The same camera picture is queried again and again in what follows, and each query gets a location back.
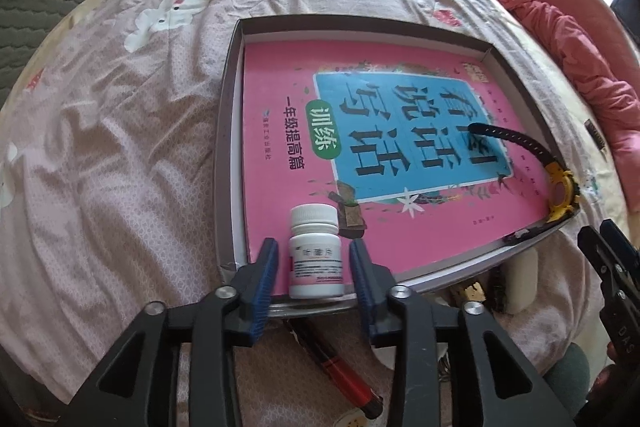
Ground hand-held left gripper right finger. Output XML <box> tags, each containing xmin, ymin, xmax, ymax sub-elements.
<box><xmin>349</xmin><ymin>238</ymin><xmax>576</xmax><ymax>427</ymax></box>

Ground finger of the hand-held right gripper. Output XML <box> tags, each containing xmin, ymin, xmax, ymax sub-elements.
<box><xmin>577</xmin><ymin>226</ymin><xmax>640</xmax><ymax>358</ymax></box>
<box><xmin>601</xmin><ymin>219</ymin><xmax>640</xmax><ymax>286</ymax></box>

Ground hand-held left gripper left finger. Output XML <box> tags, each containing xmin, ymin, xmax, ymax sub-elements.
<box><xmin>60</xmin><ymin>237</ymin><xmax>281</xmax><ymax>427</ymax></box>

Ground white pill bottle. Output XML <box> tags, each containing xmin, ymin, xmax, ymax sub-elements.
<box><xmin>288</xmin><ymin>204</ymin><xmax>346</xmax><ymax>299</ymax></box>

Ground red black tube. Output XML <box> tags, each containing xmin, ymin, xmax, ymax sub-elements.
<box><xmin>285</xmin><ymin>318</ymin><xmax>383</xmax><ymax>419</ymax></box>

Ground white earbud case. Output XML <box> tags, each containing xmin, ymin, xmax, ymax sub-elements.
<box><xmin>505</xmin><ymin>249</ymin><xmax>540</xmax><ymax>314</ymax></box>

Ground black box with gold facets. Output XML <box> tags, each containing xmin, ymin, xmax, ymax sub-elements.
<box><xmin>451</xmin><ymin>277</ymin><xmax>507</xmax><ymax>314</ymax></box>

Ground grey shallow cardboard box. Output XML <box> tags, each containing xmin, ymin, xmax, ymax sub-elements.
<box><xmin>212</xmin><ymin>14</ymin><xmax>576</xmax><ymax>315</ymax></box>

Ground dark green round object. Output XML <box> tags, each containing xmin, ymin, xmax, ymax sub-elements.
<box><xmin>542</xmin><ymin>342</ymin><xmax>593</xmax><ymax>415</ymax></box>

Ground black yellow wrist watch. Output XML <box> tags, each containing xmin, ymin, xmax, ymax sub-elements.
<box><xmin>469</xmin><ymin>122</ymin><xmax>581</xmax><ymax>244</ymax></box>

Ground small black flat object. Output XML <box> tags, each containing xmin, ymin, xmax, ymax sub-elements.
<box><xmin>586</xmin><ymin>119</ymin><xmax>607</xmax><ymax>152</ymax></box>

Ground pink book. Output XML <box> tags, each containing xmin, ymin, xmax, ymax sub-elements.
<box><xmin>242</xmin><ymin>39</ymin><xmax>551</xmax><ymax>280</ymax></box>

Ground pink printed bedsheet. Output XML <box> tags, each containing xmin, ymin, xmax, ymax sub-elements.
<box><xmin>0</xmin><ymin>0</ymin><xmax>640</xmax><ymax>427</ymax></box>

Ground coral pink crumpled cloth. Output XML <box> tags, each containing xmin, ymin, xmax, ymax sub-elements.
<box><xmin>467</xmin><ymin>0</ymin><xmax>640</xmax><ymax>208</ymax></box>

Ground black flat screen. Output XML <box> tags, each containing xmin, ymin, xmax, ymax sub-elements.
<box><xmin>612</xmin><ymin>0</ymin><xmax>640</xmax><ymax>28</ymax></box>

